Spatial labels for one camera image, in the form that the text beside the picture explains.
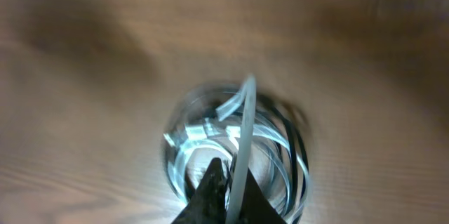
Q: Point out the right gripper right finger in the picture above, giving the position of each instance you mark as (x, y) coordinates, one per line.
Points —
(255, 207)

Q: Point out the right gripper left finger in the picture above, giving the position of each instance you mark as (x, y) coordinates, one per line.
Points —
(207, 205)

